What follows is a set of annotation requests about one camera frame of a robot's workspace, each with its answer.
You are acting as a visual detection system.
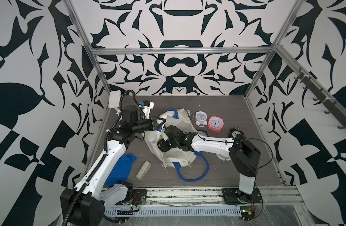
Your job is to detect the white canvas bag blue handles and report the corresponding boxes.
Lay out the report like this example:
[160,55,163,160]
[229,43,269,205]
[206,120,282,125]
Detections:
[145,108,209,183]

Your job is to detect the small white twin-bell clock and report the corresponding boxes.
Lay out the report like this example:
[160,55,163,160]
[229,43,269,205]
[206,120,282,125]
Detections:
[195,111,208,127]

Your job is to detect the pink alarm clock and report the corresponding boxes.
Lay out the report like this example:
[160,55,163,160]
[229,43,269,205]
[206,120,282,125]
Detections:
[208,116,224,133]

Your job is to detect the small black alarm clock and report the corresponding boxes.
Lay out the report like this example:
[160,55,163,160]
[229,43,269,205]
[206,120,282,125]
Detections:
[197,130,208,137]

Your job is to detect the white twin-bell alarm clock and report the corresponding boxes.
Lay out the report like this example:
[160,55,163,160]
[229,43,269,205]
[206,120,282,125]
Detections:
[185,110,192,117]

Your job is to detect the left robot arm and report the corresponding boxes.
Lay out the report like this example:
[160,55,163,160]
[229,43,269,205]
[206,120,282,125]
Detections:
[60,105,166,226]

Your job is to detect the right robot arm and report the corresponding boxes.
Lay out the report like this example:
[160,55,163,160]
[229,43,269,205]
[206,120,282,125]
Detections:
[157,125,261,195]

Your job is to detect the beige rectangular block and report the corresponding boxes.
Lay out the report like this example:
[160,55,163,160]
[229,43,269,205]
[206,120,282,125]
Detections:
[136,161,151,180]

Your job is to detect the blue cloth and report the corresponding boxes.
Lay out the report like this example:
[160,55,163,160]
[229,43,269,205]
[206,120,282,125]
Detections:
[104,154,137,186]

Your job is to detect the small green circuit board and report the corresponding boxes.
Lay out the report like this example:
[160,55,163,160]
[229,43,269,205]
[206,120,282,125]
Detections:
[240,206,255,221]

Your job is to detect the black hook rack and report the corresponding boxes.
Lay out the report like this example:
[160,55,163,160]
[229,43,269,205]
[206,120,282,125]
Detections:
[295,67,346,130]

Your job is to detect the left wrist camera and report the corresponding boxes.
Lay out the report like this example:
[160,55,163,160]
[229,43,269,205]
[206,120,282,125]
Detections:
[141,100,154,119]

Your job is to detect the white box on bracket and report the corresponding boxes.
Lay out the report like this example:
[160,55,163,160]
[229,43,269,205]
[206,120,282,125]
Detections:
[108,90,121,109]

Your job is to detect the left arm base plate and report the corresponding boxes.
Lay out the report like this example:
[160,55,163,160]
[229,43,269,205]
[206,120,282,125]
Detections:
[116,189,147,205]

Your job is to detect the white slotted cable duct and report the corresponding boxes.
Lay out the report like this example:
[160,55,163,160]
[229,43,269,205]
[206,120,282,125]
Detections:
[105,206,242,217]

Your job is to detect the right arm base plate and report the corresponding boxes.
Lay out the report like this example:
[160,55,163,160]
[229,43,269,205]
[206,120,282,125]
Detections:
[222,187,262,205]

